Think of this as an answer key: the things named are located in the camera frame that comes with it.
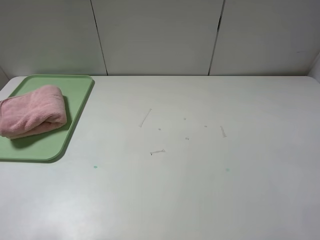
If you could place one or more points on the pink fluffy towel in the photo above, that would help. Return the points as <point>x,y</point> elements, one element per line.
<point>33,113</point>

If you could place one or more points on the green plastic tray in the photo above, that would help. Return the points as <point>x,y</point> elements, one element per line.
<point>48,146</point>

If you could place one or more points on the long white thread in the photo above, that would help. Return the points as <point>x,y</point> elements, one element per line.
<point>145,117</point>

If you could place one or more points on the short white thread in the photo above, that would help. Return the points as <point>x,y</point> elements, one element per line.
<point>158,151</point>

